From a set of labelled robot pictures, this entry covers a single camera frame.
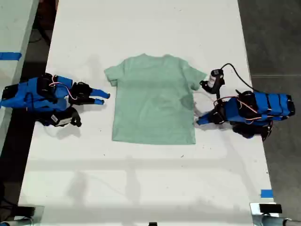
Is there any black box on metal bracket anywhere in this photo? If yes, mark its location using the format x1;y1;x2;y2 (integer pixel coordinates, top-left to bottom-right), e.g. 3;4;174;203
249;202;283;226

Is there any black camera cable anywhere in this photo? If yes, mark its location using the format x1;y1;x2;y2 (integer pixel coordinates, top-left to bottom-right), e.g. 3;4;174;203
221;63;260;94

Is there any long blue tape strip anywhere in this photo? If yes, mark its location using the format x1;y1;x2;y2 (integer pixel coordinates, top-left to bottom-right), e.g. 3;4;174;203
0;52;23;61

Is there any black box on metal clamp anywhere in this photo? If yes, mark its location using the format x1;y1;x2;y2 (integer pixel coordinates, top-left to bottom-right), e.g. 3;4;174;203
0;204;45;226

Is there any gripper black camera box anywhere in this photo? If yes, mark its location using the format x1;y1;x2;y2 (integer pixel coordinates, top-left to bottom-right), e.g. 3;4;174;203
49;107;83;128
199;68;226;102

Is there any pale green T-shirt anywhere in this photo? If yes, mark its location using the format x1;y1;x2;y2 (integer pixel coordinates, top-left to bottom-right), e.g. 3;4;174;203
103;53;208;145

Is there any white side table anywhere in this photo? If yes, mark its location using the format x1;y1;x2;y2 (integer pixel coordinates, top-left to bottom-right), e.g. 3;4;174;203
0;0;40;151

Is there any small blue tape piece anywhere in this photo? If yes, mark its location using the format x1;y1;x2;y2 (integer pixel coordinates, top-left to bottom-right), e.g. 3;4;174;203
260;189;274;199

